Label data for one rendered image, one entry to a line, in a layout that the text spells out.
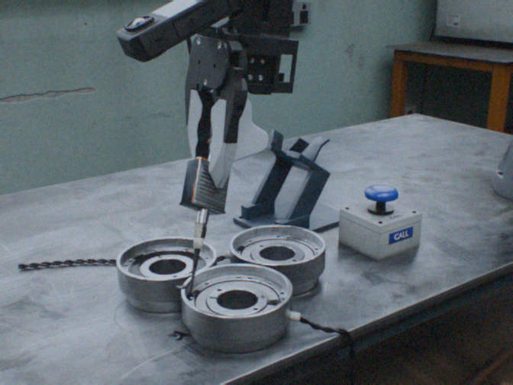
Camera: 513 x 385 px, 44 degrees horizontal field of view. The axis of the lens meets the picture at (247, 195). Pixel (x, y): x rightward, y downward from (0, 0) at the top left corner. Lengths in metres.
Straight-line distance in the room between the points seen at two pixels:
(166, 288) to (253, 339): 0.11
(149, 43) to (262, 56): 0.12
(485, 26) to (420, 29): 0.39
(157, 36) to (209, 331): 0.26
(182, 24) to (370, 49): 2.43
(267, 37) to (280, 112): 2.08
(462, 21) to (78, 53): 1.66
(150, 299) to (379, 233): 0.27
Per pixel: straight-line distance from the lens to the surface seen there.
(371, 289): 0.69
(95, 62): 2.27
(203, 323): 0.57
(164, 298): 0.63
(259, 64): 0.62
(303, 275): 0.66
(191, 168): 0.63
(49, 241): 0.85
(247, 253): 0.70
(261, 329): 0.57
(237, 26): 0.61
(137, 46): 0.57
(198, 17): 0.59
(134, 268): 0.68
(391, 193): 0.76
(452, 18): 3.04
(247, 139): 0.62
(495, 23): 2.91
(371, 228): 0.75
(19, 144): 2.24
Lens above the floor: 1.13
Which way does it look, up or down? 20 degrees down
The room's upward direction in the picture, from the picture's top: 1 degrees counter-clockwise
